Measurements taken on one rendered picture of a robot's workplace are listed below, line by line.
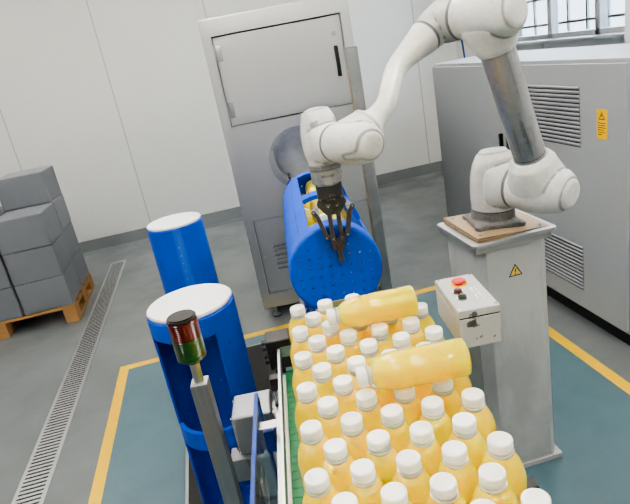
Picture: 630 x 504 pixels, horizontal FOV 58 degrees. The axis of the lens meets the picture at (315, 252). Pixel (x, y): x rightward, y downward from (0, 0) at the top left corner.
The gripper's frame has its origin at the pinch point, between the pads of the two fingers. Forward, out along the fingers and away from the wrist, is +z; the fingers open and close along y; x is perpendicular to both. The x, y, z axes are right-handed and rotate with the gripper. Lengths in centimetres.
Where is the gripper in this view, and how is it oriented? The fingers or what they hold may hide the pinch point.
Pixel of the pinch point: (339, 249)
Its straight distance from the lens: 168.4
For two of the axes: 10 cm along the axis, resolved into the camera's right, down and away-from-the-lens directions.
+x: -0.7, -3.2, 9.4
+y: 9.8, -1.9, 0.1
